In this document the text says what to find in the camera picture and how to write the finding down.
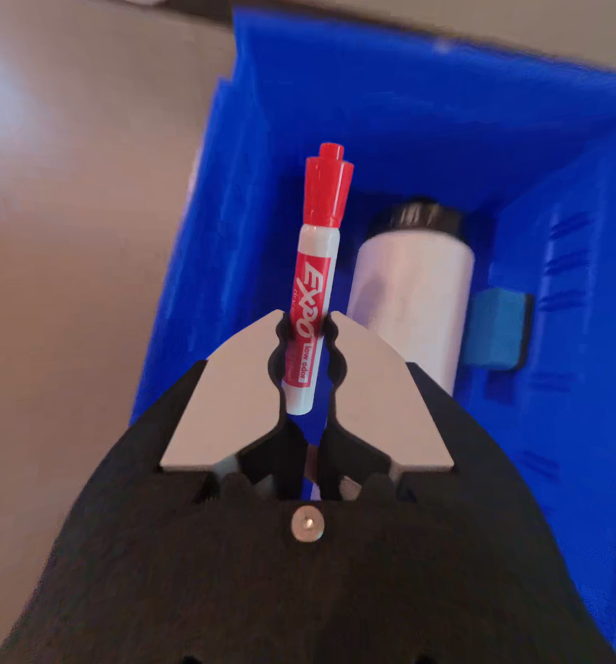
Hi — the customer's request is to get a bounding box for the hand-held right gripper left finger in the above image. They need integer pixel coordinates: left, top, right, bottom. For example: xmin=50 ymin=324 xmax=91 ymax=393
xmin=159 ymin=309 xmax=291 ymax=473

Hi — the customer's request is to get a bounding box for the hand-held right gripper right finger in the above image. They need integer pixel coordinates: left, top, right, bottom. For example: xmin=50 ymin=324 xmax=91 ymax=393
xmin=327 ymin=310 xmax=456 ymax=474

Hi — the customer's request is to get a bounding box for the red dry-erase marker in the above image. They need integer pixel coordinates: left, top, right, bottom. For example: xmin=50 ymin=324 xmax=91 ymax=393
xmin=281 ymin=141 xmax=355 ymax=417

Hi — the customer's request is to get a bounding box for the blue plastic bin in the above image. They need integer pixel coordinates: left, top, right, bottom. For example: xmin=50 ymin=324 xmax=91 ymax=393
xmin=129 ymin=8 xmax=616 ymax=660

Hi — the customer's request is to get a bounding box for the white bottle black cap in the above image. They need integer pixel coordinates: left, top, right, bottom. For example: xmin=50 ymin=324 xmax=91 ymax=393
xmin=345 ymin=197 xmax=476 ymax=397

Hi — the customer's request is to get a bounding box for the blue whiteboard eraser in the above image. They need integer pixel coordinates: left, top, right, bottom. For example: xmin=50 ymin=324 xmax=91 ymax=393
xmin=464 ymin=289 xmax=535 ymax=372

